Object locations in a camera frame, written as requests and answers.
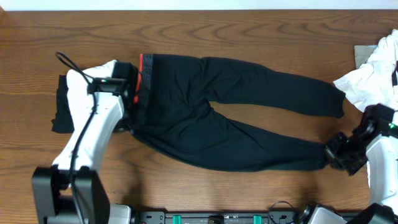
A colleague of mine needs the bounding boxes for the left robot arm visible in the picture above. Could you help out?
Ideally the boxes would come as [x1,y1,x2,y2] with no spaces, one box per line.
[32,60,139,223]

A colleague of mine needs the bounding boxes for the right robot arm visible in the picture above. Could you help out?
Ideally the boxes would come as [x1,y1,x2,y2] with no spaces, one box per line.
[295,103,397,224]

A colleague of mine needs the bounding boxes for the folded black garment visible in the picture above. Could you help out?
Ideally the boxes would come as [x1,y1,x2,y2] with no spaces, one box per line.
[52,75,74,134]

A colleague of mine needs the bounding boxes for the crumpled white shirt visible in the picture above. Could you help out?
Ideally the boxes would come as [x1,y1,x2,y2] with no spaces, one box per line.
[333,29,398,200]

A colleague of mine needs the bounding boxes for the grey cloth piece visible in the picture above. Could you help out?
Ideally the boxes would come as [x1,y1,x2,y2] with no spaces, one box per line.
[354,45,377,69]

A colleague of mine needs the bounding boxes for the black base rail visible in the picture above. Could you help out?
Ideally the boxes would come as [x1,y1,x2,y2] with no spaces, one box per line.
[130,201,310,224]

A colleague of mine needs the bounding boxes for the folded white garment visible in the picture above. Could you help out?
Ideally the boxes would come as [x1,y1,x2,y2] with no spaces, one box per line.
[67,60,117,128]

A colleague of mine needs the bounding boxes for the black leggings with red waistband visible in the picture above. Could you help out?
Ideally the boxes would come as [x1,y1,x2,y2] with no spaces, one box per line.
[130,54,345,172]

